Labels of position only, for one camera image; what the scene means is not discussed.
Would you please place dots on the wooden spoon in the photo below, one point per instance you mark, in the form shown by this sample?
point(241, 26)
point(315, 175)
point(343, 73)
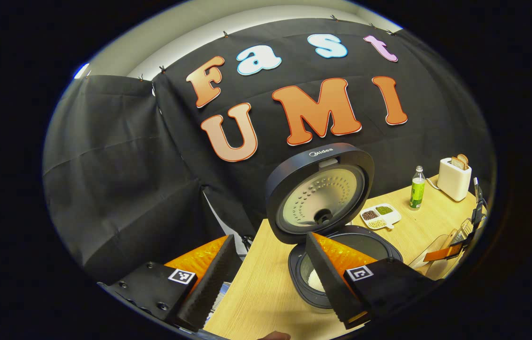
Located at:
point(451, 236)

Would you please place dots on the white toaster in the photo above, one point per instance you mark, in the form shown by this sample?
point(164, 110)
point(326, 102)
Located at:
point(452, 184)

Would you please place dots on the green drink bottle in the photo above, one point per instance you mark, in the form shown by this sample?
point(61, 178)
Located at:
point(417, 191)

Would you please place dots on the black backdrop cloth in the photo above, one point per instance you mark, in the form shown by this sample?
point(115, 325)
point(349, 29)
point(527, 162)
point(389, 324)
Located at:
point(119, 165)

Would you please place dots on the divided white bean dish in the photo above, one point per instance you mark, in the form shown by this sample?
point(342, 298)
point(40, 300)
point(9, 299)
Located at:
point(391, 217)

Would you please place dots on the toast slice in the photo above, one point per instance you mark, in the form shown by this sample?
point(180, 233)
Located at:
point(464, 158)
point(457, 163)

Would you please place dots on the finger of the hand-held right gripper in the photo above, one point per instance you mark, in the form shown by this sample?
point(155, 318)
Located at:
point(443, 252)

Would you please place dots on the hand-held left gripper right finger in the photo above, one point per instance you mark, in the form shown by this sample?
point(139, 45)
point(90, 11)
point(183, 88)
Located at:
point(332, 288)

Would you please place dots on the ceiling light panel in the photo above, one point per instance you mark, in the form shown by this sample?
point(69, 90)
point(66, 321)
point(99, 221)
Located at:
point(81, 71)

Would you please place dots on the white rice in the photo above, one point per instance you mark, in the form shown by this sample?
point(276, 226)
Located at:
point(315, 282)

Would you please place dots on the dark grey rice cooker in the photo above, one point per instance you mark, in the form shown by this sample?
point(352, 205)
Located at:
point(294, 174)

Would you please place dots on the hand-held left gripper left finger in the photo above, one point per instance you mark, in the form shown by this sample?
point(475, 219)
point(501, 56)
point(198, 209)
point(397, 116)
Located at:
point(209, 288)

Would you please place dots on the clear chopstick holder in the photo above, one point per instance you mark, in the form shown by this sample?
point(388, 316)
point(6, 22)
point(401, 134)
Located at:
point(419, 262)

